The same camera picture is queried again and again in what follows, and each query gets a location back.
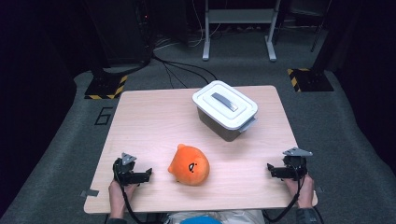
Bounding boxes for transparent brown storage box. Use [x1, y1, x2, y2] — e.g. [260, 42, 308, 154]
[195, 106, 259, 143]

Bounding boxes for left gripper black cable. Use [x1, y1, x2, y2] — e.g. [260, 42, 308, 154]
[112, 159, 145, 224]

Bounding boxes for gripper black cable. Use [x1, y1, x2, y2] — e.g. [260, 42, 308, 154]
[112, 159, 145, 224]
[262, 174, 306, 224]

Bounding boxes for person's white trousers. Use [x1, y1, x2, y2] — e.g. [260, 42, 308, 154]
[163, 209, 266, 224]

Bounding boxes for white box lid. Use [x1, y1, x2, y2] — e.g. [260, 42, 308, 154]
[191, 79, 260, 132]

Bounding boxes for white floor cables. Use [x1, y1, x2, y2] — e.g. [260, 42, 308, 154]
[153, 0, 222, 49]

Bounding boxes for white metal stand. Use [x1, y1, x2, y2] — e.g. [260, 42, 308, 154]
[202, 0, 282, 63]

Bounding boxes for blue cloth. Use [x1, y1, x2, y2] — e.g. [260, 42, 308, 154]
[179, 216, 223, 224]

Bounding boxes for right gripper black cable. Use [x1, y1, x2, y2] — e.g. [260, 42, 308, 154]
[262, 174, 306, 224]

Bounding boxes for orange plush toy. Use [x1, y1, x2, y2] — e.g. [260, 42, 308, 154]
[167, 143, 211, 188]

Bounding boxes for black cable under table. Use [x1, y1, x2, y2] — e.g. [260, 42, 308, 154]
[312, 205, 325, 224]

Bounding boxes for black floor cables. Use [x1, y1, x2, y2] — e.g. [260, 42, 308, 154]
[151, 53, 219, 90]

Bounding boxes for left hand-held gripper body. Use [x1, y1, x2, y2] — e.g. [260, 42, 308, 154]
[112, 151, 148, 187]

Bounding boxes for black yellow striped base plate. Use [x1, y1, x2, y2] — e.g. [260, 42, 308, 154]
[84, 74, 129, 101]
[287, 67, 335, 93]

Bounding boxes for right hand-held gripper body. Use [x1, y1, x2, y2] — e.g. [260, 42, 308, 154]
[281, 147, 314, 182]

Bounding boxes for dark cabinet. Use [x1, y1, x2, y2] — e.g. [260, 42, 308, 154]
[85, 0, 155, 67]

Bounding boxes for person's left hand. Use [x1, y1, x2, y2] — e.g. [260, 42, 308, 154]
[107, 179, 138, 218]

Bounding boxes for person's right hand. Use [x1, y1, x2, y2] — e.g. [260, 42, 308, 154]
[284, 173, 315, 209]

